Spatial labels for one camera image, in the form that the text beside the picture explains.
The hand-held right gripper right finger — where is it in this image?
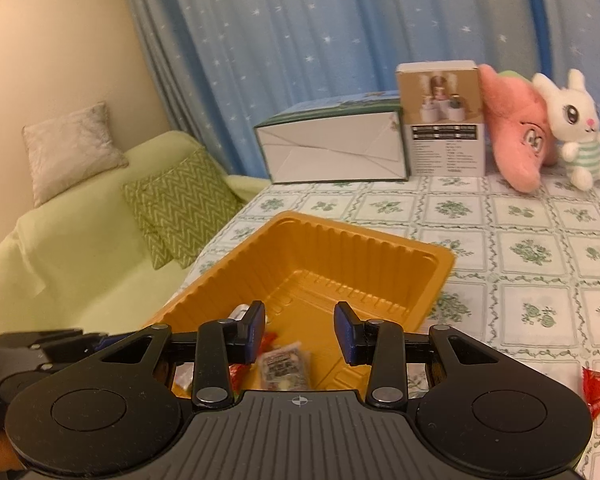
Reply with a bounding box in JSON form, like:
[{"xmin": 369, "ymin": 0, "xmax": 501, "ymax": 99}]
[{"xmin": 334, "ymin": 302, "xmax": 512, "ymax": 409}]

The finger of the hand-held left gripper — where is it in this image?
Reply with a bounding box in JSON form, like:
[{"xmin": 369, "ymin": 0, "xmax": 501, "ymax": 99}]
[{"xmin": 0, "ymin": 329, "xmax": 118, "ymax": 361}]

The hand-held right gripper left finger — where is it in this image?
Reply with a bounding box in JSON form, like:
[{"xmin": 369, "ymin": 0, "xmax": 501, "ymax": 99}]
[{"xmin": 89, "ymin": 301, "xmax": 267, "ymax": 409}]

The red candy packet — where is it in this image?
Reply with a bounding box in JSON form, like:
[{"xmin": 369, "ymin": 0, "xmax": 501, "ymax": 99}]
[{"xmin": 228, "ymin": 332, "xmax": 278, "ymax": 391}]

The clear snack packet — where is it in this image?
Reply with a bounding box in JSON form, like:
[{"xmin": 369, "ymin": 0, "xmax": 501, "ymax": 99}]
[{"xmin": 256, "ymin": 341, "xmax": 312, "ymax": 392}]

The orange plastic tray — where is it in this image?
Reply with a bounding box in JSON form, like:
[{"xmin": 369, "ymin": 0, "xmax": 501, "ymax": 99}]
[{"xmin": 145, "ymin": 211, "xmax": 457, "ymax": 396}]

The light green sofa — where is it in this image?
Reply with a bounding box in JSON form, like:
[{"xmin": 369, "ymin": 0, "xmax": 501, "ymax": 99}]
[{"xmin": 0, "ymin": 130, "xmax": 271, "ymax": 346}]

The green zigzag pillow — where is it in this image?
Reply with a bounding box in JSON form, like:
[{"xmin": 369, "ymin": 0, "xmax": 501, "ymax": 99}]
[{"xmin": 121, "ymin": 147, "xmax": 243, "ymax": 270}]

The large white cardboard box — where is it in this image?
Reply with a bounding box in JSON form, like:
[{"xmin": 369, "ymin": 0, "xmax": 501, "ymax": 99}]
[{"xmin": 253, "ymin": 91, "xmax": 410, "ymax": 184}]

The grey pillow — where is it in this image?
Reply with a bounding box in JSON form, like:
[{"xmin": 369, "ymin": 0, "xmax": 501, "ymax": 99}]
[{"xmin": 21, "ymin": 101, "xmax": 129, "ymax": 208}]

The green floral tablecloth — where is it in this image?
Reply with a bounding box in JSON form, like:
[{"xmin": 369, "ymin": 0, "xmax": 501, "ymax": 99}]
[{"xmin": 177, "ymin": 145, "xmax": 600, "ymax": 480}]

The small brown product box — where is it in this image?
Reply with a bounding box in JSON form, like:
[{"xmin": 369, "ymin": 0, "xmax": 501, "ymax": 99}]
[{"xmin": 396, "ymin": 60, "xmax": 486, "ymax": 177}]

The pink plush toy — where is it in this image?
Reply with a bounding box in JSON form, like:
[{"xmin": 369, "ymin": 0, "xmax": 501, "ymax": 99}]
[{"xmin": 477, "ymin": 64, "xmax": 563, "ymax": 193}]

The blue star curtain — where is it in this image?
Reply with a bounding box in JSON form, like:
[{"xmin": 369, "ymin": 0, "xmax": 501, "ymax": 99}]
[
  {"xmin": 117, "ymin": 0, "xmax": 538, "ymax": 181},
  {"xmin": 527, "ymin": 0, "xmax": 600, "ymax": 156}
]

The white rabbit plush toy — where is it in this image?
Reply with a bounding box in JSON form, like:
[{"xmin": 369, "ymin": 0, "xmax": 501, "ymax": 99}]
[{"xmin": 531, "ymin": 68, "xmax": 600, "ymax": 191}]

